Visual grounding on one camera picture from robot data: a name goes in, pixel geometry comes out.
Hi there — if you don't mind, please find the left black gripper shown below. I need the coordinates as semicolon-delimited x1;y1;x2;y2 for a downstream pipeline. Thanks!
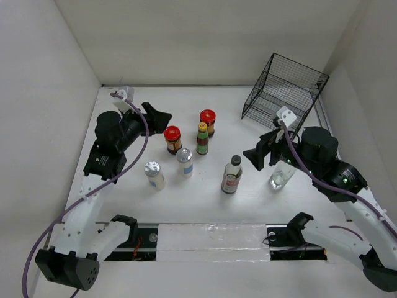
116;102;171;151

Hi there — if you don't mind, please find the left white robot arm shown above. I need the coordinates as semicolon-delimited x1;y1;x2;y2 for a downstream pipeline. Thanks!
35;102;172;291

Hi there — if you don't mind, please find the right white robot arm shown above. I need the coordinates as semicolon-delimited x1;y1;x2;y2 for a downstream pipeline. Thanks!
243;127;396;292

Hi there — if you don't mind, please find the black mounting rail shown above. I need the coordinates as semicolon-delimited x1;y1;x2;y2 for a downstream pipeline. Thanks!
107;223;328;263

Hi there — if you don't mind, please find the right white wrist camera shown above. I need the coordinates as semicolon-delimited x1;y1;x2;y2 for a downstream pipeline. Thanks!
272;106;297;131

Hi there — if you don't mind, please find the silver-lid white shaker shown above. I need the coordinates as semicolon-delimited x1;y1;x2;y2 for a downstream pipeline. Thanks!
144;161;165;191
176;148;193;178

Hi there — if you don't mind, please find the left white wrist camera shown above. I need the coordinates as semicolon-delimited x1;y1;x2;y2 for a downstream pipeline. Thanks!
112;86;134;114

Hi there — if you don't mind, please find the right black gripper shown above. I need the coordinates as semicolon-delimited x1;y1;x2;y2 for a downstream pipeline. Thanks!
242;125;319;176

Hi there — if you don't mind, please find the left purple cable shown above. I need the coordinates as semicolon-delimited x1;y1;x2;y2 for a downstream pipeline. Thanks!
21;91;150;298

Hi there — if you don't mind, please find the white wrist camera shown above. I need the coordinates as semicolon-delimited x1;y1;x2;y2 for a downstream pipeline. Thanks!
112;86;134;114
272;106;297;131

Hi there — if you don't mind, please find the yellow-cap green-label sauce bottle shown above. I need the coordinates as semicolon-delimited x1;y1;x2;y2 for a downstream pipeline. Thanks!
196;122;209;155

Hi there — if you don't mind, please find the red-lid chili jar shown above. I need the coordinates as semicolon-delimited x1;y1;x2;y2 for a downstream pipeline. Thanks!
163;125;182;155
200;109;216;138

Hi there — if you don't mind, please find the black wire rack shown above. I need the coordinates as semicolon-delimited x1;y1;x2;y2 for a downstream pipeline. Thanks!
241;53;329;137

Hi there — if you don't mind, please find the clear glass oil dispenser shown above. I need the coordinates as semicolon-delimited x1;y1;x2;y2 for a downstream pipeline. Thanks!
269;161;297;190

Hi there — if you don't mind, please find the black-cap red-label vinegar bottle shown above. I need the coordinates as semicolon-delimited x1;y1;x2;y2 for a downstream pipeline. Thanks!
221;155;243;194

